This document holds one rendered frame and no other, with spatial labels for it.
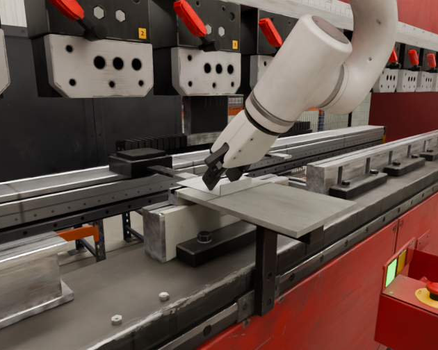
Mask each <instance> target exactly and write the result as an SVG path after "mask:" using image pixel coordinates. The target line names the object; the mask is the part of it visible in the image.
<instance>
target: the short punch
mask: <svg viewBox="0 0 438 350"><path fill-rule="evenodd" d="M183 100H184V135H187V146H191V145H196V144H206V143H211V142H215V141H216V140H217V139H218V137H219V136H220V134H221V133H222V132H223V131H224V129H225V128H226V127H227V125H228V95H212V96H183Z"/></svg>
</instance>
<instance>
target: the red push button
mask: <svg viewBox="0 0 438 350"><path fill-rule="evenodd" d="M426 289H427V290H428V291H429V292H430V298H431V299H432V300H434V301H438V282H428V283H427V284H426Z"/></svg>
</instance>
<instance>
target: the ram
mask: <svg viewBox="0 0 438 350"><path fill-rule="evenodd" d="M225 1H230V2H233V3H239V4H240V5H241V12H243V11H247V10H254V9H257V8H259V9H262V10H268V11H271V12H274V13H279V14H283V15H288V16H292V17H297V18H300V17H301V16H302V15H304V14H311V15H315V16H318V17H320V18H322V19H324V20H325V21H327V22H329V23H331V24H332V25H333V26H335V27H338V28H343V29H344V32H348V31H353V25H354V21H353V19H352V18H349V17H344V16H342V15H338V14H335V13H332V12H328V11H325V10H321V9H317V8H314V7H311V6H306V5H304V4H301V3H297V2H294V1H289V0H225ZM396 1H397V7H398V21H399V22H402V23H405V24H408V25H410V26H414V27H417V28H420V29H423V30H424V31H428V32H431V33H434V34H437V35H438V0H396ZM396 42H400V44H410V45H413V46H416V47H420V49H422V48H425V49H430V50H433V51H436V52H438V43H435V42H431V41H428V40H424V39H421V38H418V37H414V36H411V35H407V34H404V33H399V32H397V36H396Z"/></svg>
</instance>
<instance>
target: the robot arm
mask: <svg viewBox="0 0 438 350"><path fill-rule="evenodd" d="M348 2H349V4H350V7H351V9H352V15H353V21H354V25H353V33H352V40H351V42H350V41H349V40H348V39H347V37H346V36H345V35H344V34H343V33H342V32H341V31H340V30H339V29H337V28H336V27H335V26H333V25H332V24H331V23H329V22H327V21H325V20H324V19H322V18H320V17H318V16H315V15H311V14H304V15H302V16H301V17H300V19H299V20H298V22H297V23H296V25H295V26H294V28H293V30H292V31H291V32H290V34H289V36H288V37H287V38H286V40H285V41H284V43H283V45H282V46H281V48H280V49H279V51H278V52H277V54H276V55H275V57H274V58H273V60H272V61H271V63H270V64H269V66H268V68H267V69H266V71H265V72H264V73H263V75H262V77H261V78H260V79H259V82H258V83H257V84H256V86H255V87H254V89H253V91H252V92H251V93H250V95H249V97H248V98H247V99H246V101H245V108H244V110H242V111H240V113H239V114H237V116H235V118H233V120H231V121H230V123H229V124H228V125H227V127H226V128H225V129H224V131H223V132H222V133H221V134H220V136H219V137H218V139H217V140H216V141H215V143H214V144H213V146H212V147H211V151H212V152H213V153H212V154H211V155H210V156H208V157H207V158H205V159H204V162H205V163H206V165H207V166H208V167H209V168H208V169H207V171H206V172H205V174H204V175H203V177H202V180H203V182H204V184H205V185H206V186H207V188H208V189H209V190H210V191H211V190H213V189H214V187H215V186H216V185H217V183H218V182H219V180H220V179H221V176H220V175H222V174H223V173H224V172H225V171H226V172H225V175H226V176H227V178H228V179H229V180H230V182H233V181H237V180H239V179H240V177H242V175H243V174H244V173H245V172H244V171H247V170H248V169H249V168H250V165H251V164H252V163H256V162H258V161H260V160H261V159H262V158H263V157H264V156H265V154H266V153H267V152H268V150H269V149H270V148H271V147H272V145H273V144H274V142H275V141H276V139H277V138H278V136H279V135H281V134H282V133H285V132H287V131H288V130H289V129H290V128H291V127H292V126H293V125H294V123H295V121H296V120H297V119H298V118H299V116H301V114H302V113H303V112H304V111H305V110H306V109H308V108H311V107H315V108H317V109H320V110H323V111H325V112H327V113H331V114H334V115H347V114H348V113H351V112H352V111H353V110H355V109H356V108H357V107H358V106H359V104H360V103H361V102H362V101H363V100H364V99H365V97H366V96H367V94H368V93H369V92H370V90H371V88H372V87H373V86H374V84H375V82H376V81H377V79H378V78H379V76H380V75H381V73H382V71H383V69H384V67H385V65H386V64H387V62H388V60H389V58H390V56H391V53H392V51H393V49H394V45H395V42H396V36H397V31H398V7H397V1H396V0H348ZM219 161H220V162H221V163H222V167H221V168H220V169H218V167H217V166H216V164H217V163H218V162H219Z"/></svg>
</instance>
